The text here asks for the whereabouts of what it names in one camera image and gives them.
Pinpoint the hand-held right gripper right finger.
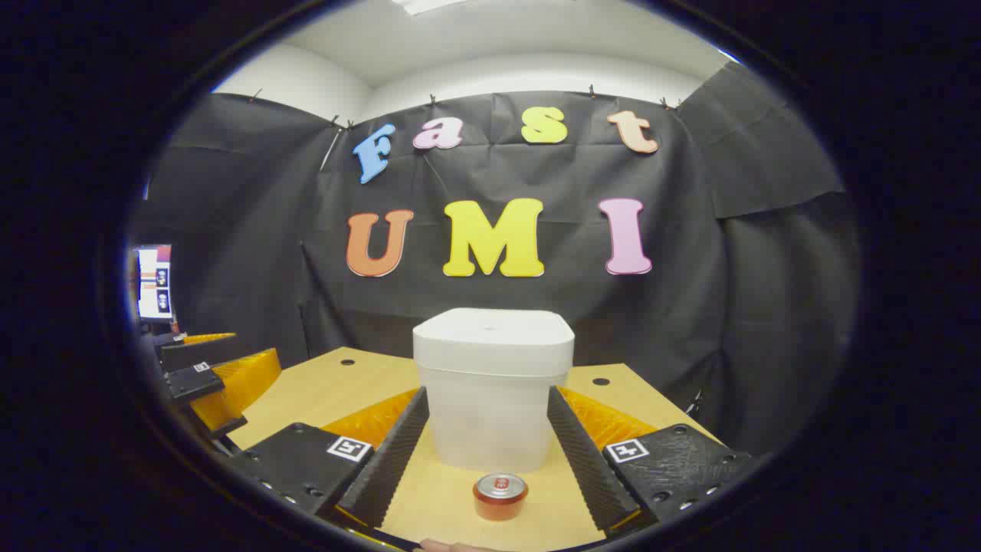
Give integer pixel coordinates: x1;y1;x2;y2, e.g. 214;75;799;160
546;385;756;537

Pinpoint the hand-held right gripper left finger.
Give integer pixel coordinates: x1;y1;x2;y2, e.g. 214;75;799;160
226;387;431;541

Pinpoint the red pop can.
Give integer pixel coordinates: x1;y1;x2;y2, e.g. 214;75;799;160
472;473;530;522

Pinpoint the white desktop garbage bin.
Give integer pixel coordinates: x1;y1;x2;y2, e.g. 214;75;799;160
412;308;576;474

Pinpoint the wooden desktop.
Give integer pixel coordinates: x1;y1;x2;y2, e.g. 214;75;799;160
228;347;721;552

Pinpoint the computer monitor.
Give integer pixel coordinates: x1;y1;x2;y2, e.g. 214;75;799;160
136;244;174;321

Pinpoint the black backdrop cloth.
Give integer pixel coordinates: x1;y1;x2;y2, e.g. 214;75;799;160
126;61;863;461

